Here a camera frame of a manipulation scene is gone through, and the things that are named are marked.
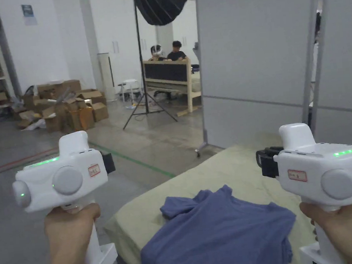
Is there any pile of brown cartons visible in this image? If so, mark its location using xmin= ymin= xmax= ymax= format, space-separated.
xmin=12 ymin=76 xmax=110 ymax=137

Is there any white round stool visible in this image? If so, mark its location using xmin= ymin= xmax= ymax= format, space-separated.
xmin=117 ymin=78 xmax=142 ymax=102

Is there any person's left hand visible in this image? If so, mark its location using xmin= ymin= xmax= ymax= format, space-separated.
xmin=42 ymin=203 xmax=105 ymax=264

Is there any black softbox lamp on tripod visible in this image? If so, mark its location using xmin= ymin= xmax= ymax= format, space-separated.
xmin=112 ymin=0 xmax=204 ymax=130

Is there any bed with pale green sheet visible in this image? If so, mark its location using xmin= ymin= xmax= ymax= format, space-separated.
xmin=96 ymin=137 xmax=333 ymax=264

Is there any person's right hand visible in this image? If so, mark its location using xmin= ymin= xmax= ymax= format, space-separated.
xmin=299 ymin=198 xmax=352 ymax=260

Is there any blue shirt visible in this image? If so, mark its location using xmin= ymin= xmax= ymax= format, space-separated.
xmin=135 ymin=180 xmax=301 ymax=264

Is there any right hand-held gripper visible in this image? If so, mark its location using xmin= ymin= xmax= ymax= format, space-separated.
xmin=253 ymin=118 xmax=352 ymax=264

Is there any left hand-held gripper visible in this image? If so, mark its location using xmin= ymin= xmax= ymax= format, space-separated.
xmin=8 ymin=128 xmax=124 ymax=264

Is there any wooden bed frame black panel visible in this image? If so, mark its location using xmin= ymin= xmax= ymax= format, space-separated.
xmin=142 ymin=55 xmax=204 ymax=120

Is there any blue and white wall poster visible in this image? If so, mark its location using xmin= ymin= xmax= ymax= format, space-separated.
xmin=20 ymin=3 xmax=38 ymax=27

